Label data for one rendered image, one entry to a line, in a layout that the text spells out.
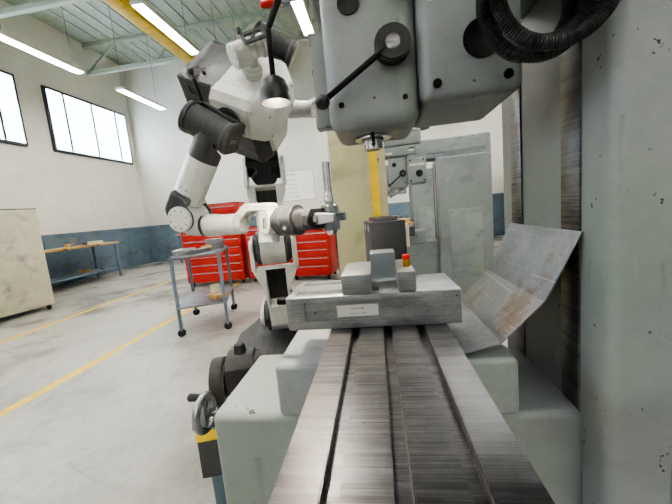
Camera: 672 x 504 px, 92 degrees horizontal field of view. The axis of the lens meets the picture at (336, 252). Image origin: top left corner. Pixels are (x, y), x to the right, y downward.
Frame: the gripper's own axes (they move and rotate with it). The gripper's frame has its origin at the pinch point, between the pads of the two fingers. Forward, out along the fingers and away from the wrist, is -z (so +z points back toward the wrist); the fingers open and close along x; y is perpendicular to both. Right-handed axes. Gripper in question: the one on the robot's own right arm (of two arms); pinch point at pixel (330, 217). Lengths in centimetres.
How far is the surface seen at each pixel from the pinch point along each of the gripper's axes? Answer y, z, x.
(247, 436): 47, 9, -29
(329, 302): 16.4, -11.3, -20.9
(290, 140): -217, 584, 715
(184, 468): 113, 96, 0
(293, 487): 22, -29, -54
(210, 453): 82, 55, -10
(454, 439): 23, -40, -41
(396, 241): 10.6, -6.1, 30.2
